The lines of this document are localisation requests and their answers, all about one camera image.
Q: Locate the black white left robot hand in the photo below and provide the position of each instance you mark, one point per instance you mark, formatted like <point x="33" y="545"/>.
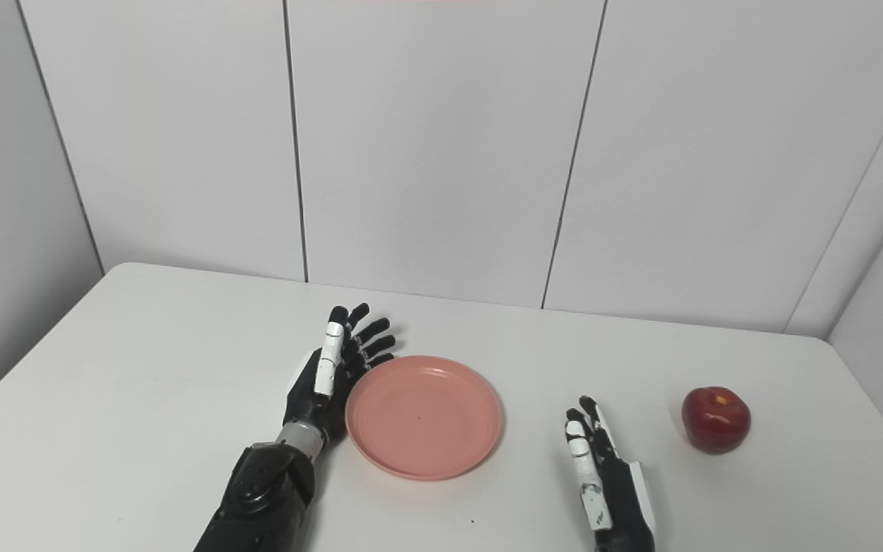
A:
<point x="311" y="399"/>

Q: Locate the red apple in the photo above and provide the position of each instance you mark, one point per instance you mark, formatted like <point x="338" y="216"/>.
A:
<point x="716" y="422"/>

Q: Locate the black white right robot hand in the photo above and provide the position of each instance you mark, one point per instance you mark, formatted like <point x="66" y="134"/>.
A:
<point x="622" y="506"/>

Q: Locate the pink round plate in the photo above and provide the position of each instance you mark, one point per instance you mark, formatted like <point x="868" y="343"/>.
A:
<point x="422" y="418"/>

